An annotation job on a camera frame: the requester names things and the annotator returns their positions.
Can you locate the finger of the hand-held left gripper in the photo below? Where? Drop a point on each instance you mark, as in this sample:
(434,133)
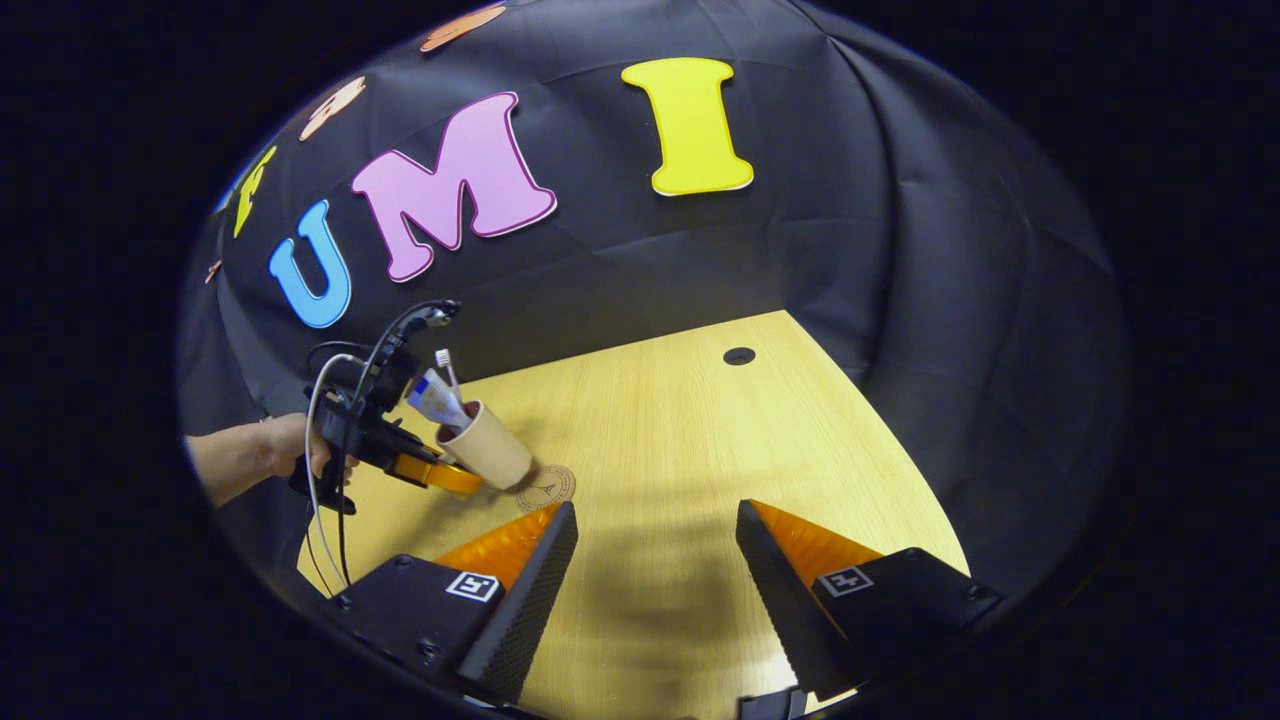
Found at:
(440,476)

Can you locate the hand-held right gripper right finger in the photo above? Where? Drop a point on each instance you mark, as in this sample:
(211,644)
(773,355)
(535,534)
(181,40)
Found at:
(785,610)

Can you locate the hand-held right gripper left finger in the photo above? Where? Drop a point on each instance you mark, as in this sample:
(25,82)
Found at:
(520,610)

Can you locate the beige cup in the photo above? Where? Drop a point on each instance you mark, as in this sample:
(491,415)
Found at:
(495,450)

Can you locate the white toothpaste tube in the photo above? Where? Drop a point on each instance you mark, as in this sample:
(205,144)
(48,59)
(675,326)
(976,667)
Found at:
(437,398)

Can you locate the white toothbrush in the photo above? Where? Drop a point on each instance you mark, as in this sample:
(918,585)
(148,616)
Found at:
(447,370)

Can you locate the round wooden coaster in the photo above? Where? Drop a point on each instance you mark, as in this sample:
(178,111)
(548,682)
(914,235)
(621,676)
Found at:
(550,488)

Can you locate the yellow wooden desktop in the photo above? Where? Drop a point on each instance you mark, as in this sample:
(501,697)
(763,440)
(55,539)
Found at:
(680,430)

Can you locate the black backdrop cloth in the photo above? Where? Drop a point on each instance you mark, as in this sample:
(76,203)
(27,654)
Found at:
(700,250)

